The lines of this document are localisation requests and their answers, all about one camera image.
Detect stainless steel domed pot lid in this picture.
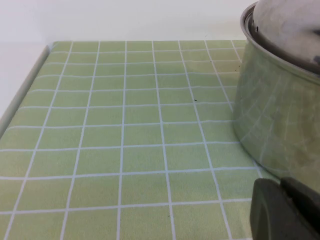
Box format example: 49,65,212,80
246,0,320,74

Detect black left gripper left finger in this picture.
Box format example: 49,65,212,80
249,177,311,240

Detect stainless steel pot black handles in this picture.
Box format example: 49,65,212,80
232,3,320,182

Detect green checkered tablecloth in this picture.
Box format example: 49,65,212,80
0,39,320,240

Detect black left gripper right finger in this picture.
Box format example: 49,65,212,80
279,176,320,240

